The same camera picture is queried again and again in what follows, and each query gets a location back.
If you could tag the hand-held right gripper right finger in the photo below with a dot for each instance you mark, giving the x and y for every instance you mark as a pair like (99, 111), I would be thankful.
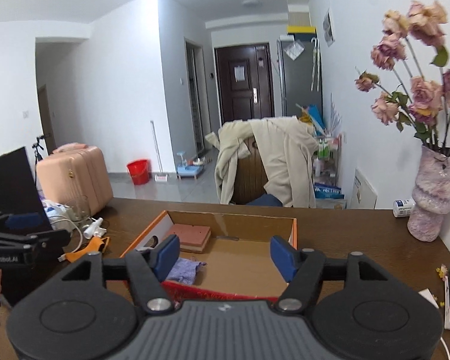
(281, 258)

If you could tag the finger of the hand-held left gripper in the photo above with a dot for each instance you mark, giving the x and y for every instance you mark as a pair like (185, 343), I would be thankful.
(41, 238)
(22, 220)

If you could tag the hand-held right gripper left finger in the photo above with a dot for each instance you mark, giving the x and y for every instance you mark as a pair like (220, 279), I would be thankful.
(167, 257)

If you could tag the red orange cardboard box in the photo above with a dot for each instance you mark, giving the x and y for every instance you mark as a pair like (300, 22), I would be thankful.
(243, 262)

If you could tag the purple cloth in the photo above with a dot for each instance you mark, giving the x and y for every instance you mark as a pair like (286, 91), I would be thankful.
(185, 270)

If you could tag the white printed plastic bag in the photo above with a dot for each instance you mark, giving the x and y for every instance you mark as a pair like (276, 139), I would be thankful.
(56, 212)

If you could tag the black flat panel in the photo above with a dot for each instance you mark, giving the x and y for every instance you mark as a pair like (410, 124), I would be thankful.
(11, 183)

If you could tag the clear glass cup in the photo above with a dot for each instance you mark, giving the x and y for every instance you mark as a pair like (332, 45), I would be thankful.
(78, 210)

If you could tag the orange pouch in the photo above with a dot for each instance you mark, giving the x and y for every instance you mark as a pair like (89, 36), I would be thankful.
(90, 247)

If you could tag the white plastic device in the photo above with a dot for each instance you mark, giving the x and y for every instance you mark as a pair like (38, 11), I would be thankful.
(93, 228)

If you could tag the blue seat cushion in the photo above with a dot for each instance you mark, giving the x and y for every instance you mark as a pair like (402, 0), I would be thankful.
(264, 200)

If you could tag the pink suitcase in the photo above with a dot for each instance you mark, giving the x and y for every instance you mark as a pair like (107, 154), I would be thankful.
(75, 176)

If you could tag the black tripod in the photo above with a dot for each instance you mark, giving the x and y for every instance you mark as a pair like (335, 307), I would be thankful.
(37, 150)

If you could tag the blue printed carton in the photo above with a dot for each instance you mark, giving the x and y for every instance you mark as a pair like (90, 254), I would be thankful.
(328, 191)

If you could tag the red bucket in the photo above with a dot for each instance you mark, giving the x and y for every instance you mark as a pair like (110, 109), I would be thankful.
(138, 172)

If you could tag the wooden chair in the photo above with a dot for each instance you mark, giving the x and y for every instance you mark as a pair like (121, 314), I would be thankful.
(249, 172)

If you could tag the beige coat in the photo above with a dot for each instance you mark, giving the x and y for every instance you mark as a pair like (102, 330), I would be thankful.
(285, 157)

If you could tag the brown interior door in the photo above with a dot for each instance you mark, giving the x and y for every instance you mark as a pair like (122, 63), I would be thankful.
(45, 120)

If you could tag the white mop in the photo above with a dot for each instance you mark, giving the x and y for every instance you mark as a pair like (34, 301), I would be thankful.
(157, 153)

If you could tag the metal storage rack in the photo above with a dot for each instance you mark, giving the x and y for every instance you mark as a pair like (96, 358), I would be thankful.
(328, 157)

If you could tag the white pill bottle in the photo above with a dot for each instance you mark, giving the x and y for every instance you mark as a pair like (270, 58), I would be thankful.
(403, 208)

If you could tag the blue bag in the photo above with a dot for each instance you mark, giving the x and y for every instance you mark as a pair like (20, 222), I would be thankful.
(317, 116)

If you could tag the white charger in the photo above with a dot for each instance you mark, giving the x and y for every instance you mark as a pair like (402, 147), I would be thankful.
(429, 298)

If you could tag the glass sliding door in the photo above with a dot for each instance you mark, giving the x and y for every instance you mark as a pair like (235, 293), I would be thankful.
(195, 97)

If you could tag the pink textured vase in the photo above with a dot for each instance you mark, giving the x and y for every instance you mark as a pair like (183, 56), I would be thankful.
(433, 195)

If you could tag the dark brown entrance door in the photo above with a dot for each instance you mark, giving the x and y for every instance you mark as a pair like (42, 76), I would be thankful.
(243, 93)

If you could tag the grey refrigerator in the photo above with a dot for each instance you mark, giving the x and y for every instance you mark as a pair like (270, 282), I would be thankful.
(300, 82)

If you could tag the white umbrella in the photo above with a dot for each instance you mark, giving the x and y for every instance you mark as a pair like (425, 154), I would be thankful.
(315, 63)

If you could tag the clear plastic bag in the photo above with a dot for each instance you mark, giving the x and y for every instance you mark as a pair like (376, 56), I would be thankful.
(293, 49)

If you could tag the dried pink roses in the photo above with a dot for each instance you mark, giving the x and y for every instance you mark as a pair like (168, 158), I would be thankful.
(422, 90)

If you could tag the yellow box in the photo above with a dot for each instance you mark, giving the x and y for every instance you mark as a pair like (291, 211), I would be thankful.
(302, 30)

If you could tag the wall poster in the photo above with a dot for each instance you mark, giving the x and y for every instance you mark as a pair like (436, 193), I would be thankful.
(329, 27)

